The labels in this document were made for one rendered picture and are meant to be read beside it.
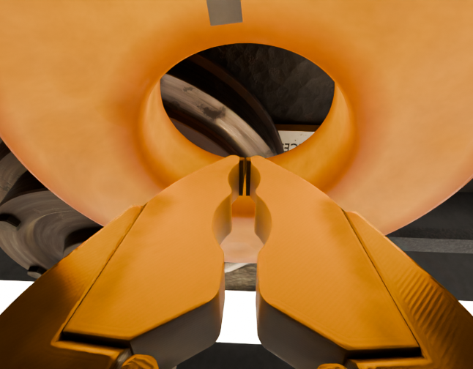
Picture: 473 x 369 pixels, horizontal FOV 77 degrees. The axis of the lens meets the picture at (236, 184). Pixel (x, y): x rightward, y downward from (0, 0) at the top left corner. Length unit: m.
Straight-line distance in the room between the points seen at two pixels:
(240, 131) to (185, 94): 0.07
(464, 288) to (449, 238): 3.22
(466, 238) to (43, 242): 6.18
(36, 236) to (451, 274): 9.11
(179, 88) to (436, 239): 5.84
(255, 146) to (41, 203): 0.23
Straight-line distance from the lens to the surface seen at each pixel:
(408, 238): 5.81
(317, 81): 0.48
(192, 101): 0.32
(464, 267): 9.59
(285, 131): 0.50
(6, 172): 0.43
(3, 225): 0.41
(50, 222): 0.41
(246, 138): 0.34
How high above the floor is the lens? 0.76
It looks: 47 degrees up
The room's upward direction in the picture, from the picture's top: 180 degrees counter-clockwise
